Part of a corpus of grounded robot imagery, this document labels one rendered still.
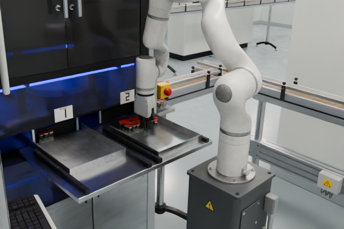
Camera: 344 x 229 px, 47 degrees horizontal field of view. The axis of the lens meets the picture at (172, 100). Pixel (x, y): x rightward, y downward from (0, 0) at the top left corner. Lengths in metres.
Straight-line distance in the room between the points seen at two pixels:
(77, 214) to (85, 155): 0.43
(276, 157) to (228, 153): 1.08
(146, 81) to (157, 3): 0.34
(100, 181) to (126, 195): 0.67
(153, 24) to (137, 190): 0.99
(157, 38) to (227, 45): 0.32
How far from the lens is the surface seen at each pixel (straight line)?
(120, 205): 2.17
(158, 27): 1.59
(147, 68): 1.67
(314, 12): 2.93
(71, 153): 1.71
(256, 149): 2.65
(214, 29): 1.43
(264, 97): 2.47
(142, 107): 1.74
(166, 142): 1.77
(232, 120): 1.46
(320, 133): 3.07
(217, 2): 1.49
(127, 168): 1.57
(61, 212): 1.96
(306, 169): 2.50
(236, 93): 1.36
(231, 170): 1.55
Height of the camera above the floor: 1.67
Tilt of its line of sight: 20 degrees down
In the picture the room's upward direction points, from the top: 2 degrees clockwise
